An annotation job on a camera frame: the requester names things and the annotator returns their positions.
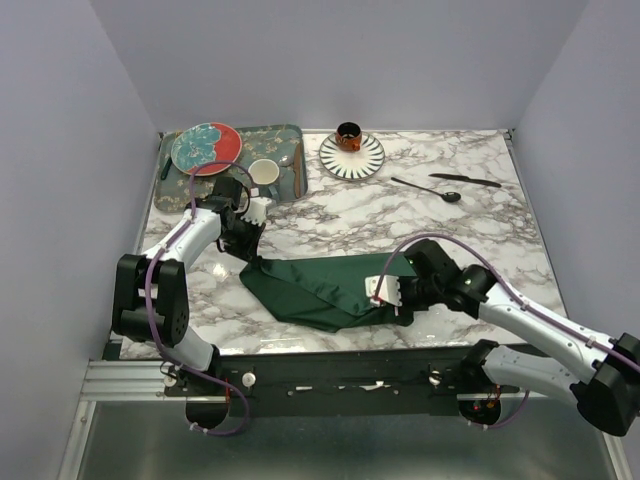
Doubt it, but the white striped saucer plate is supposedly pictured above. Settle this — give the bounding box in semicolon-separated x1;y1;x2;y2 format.
319;133;386;181

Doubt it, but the purple cable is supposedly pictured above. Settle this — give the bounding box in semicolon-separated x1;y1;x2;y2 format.
144;160;257;437
372;233;631;431

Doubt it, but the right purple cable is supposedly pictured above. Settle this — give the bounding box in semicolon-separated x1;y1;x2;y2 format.
372;233;631;431

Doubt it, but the brown glazed cup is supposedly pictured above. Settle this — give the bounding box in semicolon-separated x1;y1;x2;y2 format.
335;122;362;152

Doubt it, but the black knife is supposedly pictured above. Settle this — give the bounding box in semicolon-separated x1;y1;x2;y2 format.
429;173;502;188

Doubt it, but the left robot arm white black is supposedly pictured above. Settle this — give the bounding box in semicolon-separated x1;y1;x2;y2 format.
112;177;273;395

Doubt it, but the black spoon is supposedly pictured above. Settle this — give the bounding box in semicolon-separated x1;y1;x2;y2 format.
390;177;461;203

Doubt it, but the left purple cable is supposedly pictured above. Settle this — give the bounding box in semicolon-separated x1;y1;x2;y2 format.
144;160;257;437

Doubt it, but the aluminium frame rail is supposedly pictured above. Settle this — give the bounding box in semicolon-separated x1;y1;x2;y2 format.
55;357;174;480

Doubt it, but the red and teal plate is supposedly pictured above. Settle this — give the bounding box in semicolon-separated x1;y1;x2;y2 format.
170;122;243;176

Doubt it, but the cream mug with teal handle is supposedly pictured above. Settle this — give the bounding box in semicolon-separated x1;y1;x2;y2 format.
249;159;280;202

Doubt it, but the brown wooden knife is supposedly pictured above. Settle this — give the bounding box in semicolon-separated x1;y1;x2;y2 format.
293;143;303;198

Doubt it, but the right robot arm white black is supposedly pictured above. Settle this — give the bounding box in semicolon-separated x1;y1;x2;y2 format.
393;234;639;437

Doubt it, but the green handled utensil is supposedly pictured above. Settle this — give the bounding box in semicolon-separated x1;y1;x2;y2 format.
160;155;172;180

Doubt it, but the floral teal serving tray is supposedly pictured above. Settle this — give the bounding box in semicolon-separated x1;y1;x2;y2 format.
152;123;308;215

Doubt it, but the dark green cloth napkin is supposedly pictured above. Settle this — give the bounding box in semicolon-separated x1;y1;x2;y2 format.
240;253;414;333

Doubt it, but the silver spoon on tray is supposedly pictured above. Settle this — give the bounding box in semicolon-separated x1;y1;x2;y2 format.
278;155;294;168

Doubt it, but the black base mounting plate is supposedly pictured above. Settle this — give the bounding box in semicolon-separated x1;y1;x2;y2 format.
164;347;512;424

